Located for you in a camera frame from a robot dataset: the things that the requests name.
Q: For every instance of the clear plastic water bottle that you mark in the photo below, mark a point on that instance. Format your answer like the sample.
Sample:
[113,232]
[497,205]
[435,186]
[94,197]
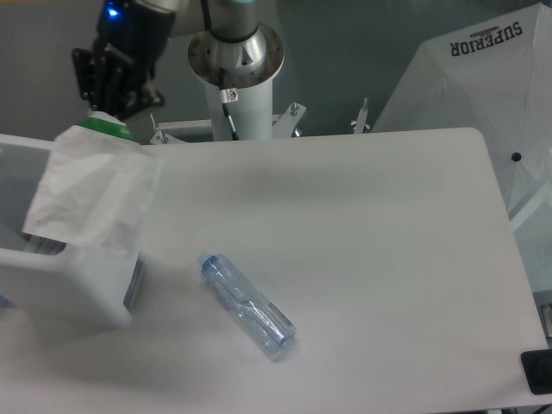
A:
[258,315]

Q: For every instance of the white trash can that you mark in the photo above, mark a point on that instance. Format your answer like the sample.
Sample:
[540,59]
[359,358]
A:
[75,285]

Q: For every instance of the white plastic pouch green strip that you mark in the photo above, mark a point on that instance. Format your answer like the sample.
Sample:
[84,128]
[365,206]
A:
[96,188]

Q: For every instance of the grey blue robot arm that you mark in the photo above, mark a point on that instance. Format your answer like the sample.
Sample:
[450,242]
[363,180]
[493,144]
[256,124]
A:
[228,21]

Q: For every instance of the white umbrella with lettering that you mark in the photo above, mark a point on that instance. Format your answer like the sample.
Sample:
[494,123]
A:
[495,77]

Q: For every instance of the black device at table corner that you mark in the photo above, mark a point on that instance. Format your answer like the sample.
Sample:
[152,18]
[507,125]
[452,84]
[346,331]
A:
[537,370]

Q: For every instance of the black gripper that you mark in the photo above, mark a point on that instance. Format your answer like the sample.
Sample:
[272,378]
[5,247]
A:
[131,36]

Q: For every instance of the white metal base bracket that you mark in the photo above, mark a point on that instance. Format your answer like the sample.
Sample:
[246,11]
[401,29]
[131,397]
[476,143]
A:
[283,125]

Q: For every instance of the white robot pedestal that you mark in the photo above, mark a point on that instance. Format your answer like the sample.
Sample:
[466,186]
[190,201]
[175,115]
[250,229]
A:
[238,82]

